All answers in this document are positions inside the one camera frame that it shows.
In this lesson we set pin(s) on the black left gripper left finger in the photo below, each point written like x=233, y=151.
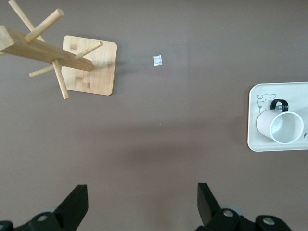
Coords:
x=72, y=207

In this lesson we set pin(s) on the white smiley mug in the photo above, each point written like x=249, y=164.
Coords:
x=264, y=122

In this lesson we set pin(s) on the wooden mug tree rack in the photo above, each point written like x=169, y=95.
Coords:
x=48, y=54

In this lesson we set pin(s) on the cream rabbit print tray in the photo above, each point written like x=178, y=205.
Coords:
x=252, y=108

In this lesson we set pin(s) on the brown table mat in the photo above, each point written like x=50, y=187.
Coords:
x=168, y=120

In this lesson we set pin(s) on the small white paper scrap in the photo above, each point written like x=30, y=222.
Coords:
x=157, y=61

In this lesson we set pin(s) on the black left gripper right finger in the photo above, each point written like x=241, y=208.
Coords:
x=209, y=211

